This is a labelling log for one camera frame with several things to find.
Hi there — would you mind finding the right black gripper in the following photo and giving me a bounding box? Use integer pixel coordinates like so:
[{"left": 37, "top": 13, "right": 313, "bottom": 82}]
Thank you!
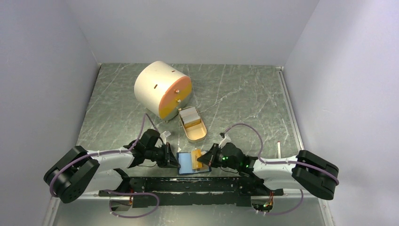
[{"left": 198, "top": 143, "right": 239, "bottom": 171}]

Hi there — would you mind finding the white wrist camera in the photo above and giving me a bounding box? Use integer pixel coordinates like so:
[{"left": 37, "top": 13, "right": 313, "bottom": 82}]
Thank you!
[
  {"left": 218, "top": 132, "right": 231, "bottom": 149},
  {"left": 160, "top": 131, "right": 171, "bottom": 140}
]

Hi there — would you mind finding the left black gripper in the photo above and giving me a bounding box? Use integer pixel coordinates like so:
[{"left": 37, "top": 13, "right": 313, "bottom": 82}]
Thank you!
[{"left": 145, "top": 142, "right": 180, "bottom": 168}]

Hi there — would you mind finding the black base frame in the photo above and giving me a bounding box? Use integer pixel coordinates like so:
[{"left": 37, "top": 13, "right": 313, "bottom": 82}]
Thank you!
[{"left": 117, "top": 177, "right": 284, "bottom": 208}]

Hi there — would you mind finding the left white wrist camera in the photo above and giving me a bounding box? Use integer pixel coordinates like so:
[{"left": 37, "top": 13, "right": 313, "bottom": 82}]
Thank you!
[{"left": 160, "top": 131, "right": 171, "bottom": 140}]

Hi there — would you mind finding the round white drawer cabinet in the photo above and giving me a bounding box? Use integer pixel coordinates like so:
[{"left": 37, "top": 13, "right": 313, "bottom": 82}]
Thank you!
[{"left": 134, "top": 61, "right": 192, "bottom": 121}]

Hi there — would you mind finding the tan oval card tray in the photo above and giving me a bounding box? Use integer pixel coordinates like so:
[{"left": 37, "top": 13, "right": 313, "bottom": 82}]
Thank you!
[{"left": 178, "top": 106, "right": 207, "bottom": 143}]

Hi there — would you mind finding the blue leather card holder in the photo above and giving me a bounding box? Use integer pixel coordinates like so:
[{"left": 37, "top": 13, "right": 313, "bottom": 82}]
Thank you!
[{"left": 177, "top": 152, "right": 212, "bottom": 175}]

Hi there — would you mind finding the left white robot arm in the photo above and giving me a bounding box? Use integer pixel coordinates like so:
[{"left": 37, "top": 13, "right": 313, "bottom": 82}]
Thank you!
[{"left": 43, "top": 129, "right": 180, "bottom": 203}]

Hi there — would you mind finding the stack of white cards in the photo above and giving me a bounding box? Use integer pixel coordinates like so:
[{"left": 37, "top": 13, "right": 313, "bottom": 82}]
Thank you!
[{"left": 179, "top": 107, "right": 200, "bottom": 124}]

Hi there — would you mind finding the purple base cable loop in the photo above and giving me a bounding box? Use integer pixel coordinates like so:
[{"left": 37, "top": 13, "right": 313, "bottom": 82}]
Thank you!
[{"left": 103, "top": 190, "right": 160, "bottom": 219}]

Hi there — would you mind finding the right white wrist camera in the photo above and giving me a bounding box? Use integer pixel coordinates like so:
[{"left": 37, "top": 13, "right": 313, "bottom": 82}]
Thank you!
[{"left": 218, "top": 132, "right": 231, "bottom": 149}]

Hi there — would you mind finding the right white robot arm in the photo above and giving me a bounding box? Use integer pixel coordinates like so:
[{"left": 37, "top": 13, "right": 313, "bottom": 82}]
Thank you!
[{"left": 198, "top": 142, "right": 339, "bottom": 200}]

